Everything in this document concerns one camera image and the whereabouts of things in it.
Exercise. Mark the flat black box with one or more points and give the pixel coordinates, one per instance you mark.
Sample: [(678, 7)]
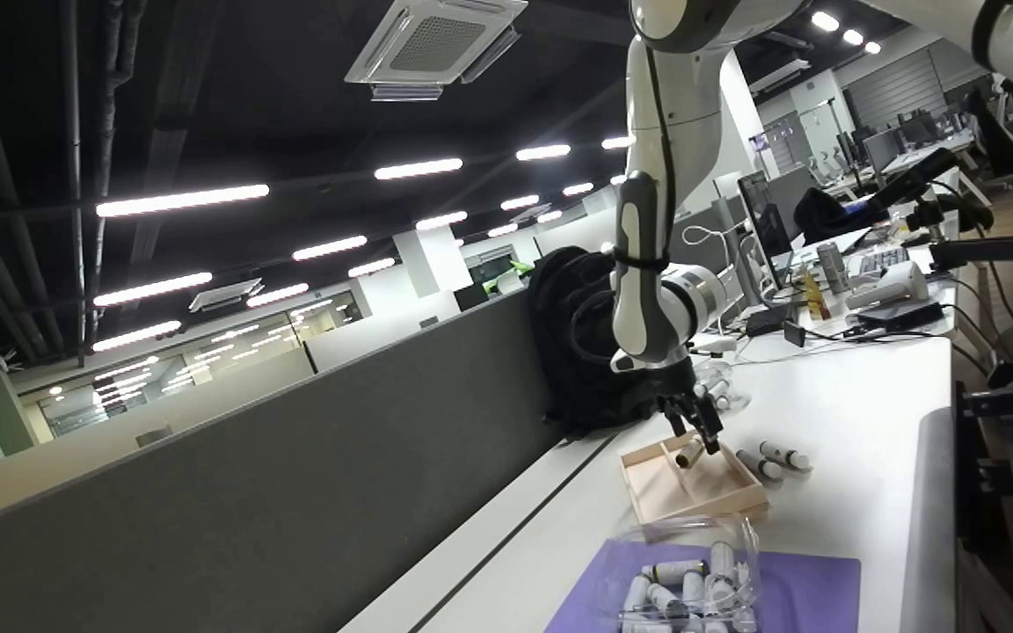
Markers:
[(902, 315)]

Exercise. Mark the small grey white bottle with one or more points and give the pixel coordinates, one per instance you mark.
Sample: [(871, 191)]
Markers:
[(785, 455), (760, 466)]

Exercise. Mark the wooden tray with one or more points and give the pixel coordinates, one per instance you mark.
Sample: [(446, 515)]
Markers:
[(691, 492)]

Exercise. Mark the black backpack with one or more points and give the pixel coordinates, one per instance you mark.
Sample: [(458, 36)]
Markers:
[(572, 352)]

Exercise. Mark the camera on mount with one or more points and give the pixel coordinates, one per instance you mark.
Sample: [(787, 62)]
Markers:
[(915, 180)]

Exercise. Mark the silver can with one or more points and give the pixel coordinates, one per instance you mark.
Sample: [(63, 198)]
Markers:
[(833, 266)]

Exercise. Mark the black power brick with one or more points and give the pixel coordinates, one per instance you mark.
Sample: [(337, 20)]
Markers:
[(764, 322)]

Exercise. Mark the black bag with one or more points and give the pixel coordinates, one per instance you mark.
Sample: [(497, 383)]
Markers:
[(827, 215)]

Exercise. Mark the purple mat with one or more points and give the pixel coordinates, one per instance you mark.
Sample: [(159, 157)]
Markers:
[(810, 589)]

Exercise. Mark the yellow bottle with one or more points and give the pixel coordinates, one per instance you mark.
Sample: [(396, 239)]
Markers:
[(816, 297)]

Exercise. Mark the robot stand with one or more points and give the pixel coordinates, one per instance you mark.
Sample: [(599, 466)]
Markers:
[(1012, 492)]

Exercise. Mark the white handheld device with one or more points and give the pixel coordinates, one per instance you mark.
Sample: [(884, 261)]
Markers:
[(893, 283)]

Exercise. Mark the monitor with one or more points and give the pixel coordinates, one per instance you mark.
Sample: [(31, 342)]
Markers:
[(766, 224)]

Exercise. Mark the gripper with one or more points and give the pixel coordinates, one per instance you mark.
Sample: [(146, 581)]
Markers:
[(670, 385)]

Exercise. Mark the keyboard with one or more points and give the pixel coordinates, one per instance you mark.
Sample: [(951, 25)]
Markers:
[(883, 260)]

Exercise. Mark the clear plastic container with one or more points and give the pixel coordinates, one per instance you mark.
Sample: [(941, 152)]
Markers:
[(691, 571)]

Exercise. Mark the small bottle with tan cap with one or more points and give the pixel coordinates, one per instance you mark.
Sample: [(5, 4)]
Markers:
[(690, 453)]

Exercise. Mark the clear plastic bag of bottles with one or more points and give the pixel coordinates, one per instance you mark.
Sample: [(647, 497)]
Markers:
[(722, 391)]

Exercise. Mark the office chair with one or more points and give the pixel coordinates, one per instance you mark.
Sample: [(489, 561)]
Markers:
[(994, 141)]

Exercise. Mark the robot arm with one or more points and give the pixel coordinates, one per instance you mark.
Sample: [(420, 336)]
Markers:
[(654, 299)]

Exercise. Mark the ceiling air conditioner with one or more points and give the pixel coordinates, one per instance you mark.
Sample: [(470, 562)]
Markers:
[(436, 40), (225, 294)]

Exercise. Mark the heap of small bottles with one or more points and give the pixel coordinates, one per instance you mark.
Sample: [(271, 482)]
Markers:
[(687, 589)]

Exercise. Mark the grey desk partition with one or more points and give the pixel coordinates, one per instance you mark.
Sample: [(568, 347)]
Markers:
[(251, 492)]

